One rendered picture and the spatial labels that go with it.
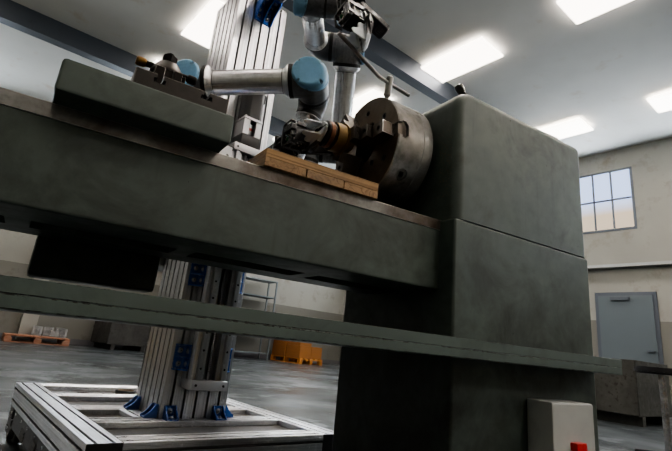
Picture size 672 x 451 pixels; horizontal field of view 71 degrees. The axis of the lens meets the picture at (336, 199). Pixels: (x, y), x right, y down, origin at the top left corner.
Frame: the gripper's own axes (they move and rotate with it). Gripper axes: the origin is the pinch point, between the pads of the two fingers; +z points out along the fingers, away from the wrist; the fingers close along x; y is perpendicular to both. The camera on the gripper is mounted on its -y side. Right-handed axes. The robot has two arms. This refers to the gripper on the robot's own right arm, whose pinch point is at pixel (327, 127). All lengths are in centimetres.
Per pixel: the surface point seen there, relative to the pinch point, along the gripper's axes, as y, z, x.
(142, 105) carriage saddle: 48, 21, -20
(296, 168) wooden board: 14.3, 15.1, -20.5
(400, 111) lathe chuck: -16.6, 10.5, 6.5
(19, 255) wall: 129, -1138, 70
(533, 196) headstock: -63, 17, -8
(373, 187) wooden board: -6.7, 14.6, -19.3
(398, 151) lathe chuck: -16.2, 11.1, -5.8
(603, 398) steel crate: -540, -247, -84
